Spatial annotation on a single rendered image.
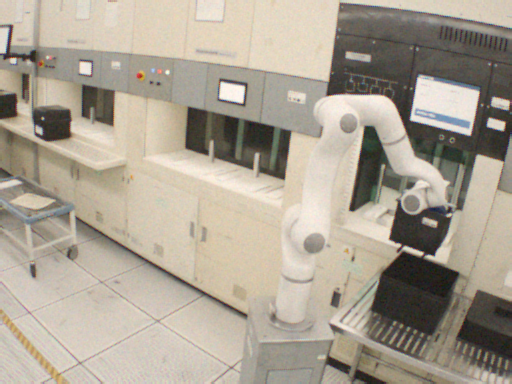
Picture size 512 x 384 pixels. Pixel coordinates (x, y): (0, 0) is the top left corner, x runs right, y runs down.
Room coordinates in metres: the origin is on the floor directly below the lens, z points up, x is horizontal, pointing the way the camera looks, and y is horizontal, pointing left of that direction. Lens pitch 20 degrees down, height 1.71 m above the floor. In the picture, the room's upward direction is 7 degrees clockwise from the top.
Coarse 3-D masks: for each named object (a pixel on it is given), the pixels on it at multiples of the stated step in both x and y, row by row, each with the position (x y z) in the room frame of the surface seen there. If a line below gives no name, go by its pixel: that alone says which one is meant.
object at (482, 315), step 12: (480, 300) 1.35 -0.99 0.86; (492, 300) 1.35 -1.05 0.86; (504, 300) 1.36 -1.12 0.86; (468, 312) 1.26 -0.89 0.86; (480, 312) 1.26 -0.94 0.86; (492, 312) 1.26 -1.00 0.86; (504, 312) 1.25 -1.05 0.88; (468, 324) 1.20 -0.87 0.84; (480, 324) 1.18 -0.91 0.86; (492, 324) 1.18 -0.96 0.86; (504, 324) 1.18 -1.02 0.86; (468, 336) 1.19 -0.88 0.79; (480, 336) 1.17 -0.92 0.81; (492, 336) 1.14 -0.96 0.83; (504, 336) 1.12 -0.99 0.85; (480, 348) 1.15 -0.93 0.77; (492, 348) 1.13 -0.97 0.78; (504, 348) 1.11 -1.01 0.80
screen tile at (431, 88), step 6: (420, 84) 1.82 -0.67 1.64; (426, 84) 1.80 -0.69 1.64; (432, 84) 1.79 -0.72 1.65; (420, 90) 1.81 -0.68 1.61; (426, 90) 1.80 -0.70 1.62; (432, 90) 1.78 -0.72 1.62; (438, 90) 1.77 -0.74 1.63; (444, 90) 1.75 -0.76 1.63; (420, 96) 1.81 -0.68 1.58; (438, 96) 1.77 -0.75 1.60; (420, 102) 1.81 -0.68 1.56; (426, 102) 1.79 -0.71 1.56; (432, 102) 1.78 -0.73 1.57; (438, 102) 1.76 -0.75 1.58; (432, 108) 1.77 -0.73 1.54; (438, 108) 1.76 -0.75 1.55
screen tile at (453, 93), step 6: (450, 90) 1.74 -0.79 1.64; (456, 90) 1.72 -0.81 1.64; (462, 90) 1.71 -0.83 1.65; (450, 96) 1.74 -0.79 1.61; (456, 96) 1.72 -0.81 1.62; (462, 96) 1.71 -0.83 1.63; (468, 96) 1.69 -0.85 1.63; (474, 96) 1.68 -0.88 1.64; (468, 102) 1.69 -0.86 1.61; (474, 102) 1.67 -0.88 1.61; (450, 108) 1.73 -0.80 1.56; (456, 108) 1.72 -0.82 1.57; (462, 108) 1.70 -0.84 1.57; (468, 108) 1.69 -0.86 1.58; (456, 114) 1.71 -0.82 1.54; (462, 114) 1.70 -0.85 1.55; (468, 114) 1.68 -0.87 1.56
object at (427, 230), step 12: (444, 180) 1.61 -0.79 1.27; (444, 204) 1.55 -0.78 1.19; (396, 216) 1.56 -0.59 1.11; (408, 216) 1.54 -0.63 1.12; (420, 216) 1.51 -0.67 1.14; (432, 216) 1.48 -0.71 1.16; (444, 216) 1.46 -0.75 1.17; (396, 228) 1.56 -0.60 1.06; (408, 228) 1.53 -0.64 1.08; (420, 228) 1.50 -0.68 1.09; (432, 228) 1.47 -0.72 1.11; (444, 228) 1.48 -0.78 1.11; (396, 240) 1.55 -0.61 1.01; (408, 240) 1.52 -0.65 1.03; (420, 240) 1.49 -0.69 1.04; (432, 240) 1.47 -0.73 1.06; (432, 252) 1.46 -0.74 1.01
